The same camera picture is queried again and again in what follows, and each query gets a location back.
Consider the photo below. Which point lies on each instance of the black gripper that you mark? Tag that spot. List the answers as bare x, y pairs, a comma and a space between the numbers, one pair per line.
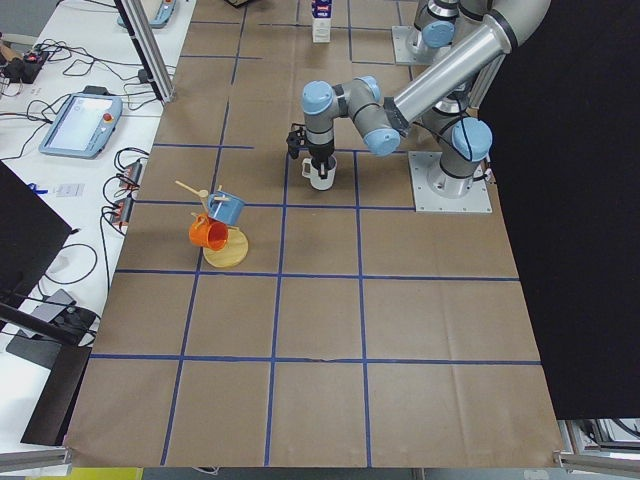
320, 151

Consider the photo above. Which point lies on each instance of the white mug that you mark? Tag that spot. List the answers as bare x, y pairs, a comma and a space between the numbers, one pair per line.
320, 180

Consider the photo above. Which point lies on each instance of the Pascual milk carton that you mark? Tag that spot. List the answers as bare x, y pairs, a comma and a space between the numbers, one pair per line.
321, 11

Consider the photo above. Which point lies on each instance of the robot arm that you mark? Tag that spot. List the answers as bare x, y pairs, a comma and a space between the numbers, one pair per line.
441, 24
489, 31

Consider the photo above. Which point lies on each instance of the blue mug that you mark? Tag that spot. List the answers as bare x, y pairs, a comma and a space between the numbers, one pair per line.
225, 207

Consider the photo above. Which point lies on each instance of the wooden mug tree stand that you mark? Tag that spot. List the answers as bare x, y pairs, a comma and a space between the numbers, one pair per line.
237, 246

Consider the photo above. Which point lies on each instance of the orange mug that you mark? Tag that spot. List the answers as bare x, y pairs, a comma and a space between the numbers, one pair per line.
207, 232

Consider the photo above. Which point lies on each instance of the blue teach pendant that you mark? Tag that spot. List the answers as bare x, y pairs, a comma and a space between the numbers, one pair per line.
158, 12
83, 126

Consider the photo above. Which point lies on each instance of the black monitor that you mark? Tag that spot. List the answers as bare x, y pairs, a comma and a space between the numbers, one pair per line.
32, 235

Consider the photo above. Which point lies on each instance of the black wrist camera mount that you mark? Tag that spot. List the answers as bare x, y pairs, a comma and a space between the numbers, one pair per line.
296, 140

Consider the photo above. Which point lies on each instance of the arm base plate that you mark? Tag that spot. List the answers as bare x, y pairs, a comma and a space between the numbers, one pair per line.
434, 191
405, 45

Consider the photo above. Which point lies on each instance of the aluminium profile post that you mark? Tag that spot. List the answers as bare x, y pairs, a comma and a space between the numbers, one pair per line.
143, 40

